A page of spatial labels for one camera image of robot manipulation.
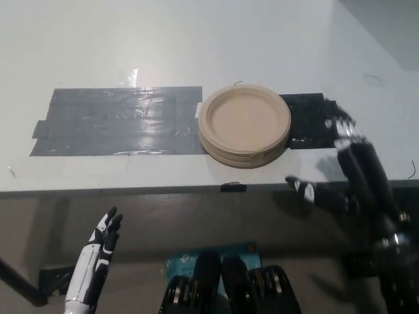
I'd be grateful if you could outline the large black tape patch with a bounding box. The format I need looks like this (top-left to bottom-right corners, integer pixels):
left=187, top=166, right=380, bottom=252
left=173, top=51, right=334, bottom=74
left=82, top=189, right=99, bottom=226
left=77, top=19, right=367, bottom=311
left=28, top=86, right=204, bottom=158

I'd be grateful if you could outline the small black tape patch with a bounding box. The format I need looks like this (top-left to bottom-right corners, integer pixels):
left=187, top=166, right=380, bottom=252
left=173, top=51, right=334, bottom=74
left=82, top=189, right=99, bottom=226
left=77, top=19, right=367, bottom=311
left=278, top=93, right=342, bottom=151

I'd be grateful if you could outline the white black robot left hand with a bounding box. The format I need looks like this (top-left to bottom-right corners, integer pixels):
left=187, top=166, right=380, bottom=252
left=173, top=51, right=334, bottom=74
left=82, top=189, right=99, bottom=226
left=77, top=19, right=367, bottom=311
left=64, top=205, right=124, bottom=304

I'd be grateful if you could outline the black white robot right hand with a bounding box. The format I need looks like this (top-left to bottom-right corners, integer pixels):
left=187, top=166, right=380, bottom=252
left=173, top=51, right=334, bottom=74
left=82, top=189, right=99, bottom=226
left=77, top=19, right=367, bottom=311
left=285, top=104, right=407, bottom=245

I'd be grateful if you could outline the stack of beige plates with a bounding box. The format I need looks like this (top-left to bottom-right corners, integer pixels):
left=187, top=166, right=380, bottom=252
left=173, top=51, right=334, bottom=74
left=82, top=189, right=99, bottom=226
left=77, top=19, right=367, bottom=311
left=197, top=84, right=292, bottom=169

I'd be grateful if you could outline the black metal pole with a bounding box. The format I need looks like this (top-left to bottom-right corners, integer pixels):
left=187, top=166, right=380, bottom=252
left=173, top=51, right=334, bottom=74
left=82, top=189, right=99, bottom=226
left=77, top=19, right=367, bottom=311
left=0, top=254, right=50, bottom=307

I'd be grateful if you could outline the teal cardboard box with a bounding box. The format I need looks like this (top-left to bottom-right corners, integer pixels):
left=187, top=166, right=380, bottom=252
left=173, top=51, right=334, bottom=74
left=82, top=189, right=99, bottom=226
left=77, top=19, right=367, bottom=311
left=165, top=241, right=263, bottom=295

